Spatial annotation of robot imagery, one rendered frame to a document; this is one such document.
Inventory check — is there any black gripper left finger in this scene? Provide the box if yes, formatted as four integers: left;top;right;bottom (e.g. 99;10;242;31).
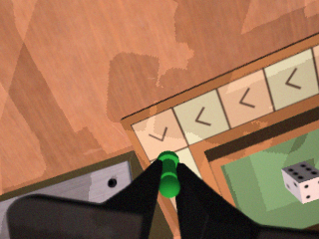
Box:
6;159;162;239

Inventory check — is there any white die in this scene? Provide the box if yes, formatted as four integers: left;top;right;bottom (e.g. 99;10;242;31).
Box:
281;161;319;203

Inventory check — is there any green game pawn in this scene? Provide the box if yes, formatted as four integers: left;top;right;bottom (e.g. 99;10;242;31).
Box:
157;150;180;198

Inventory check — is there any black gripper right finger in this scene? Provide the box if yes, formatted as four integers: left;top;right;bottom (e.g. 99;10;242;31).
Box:
175;162;319;239

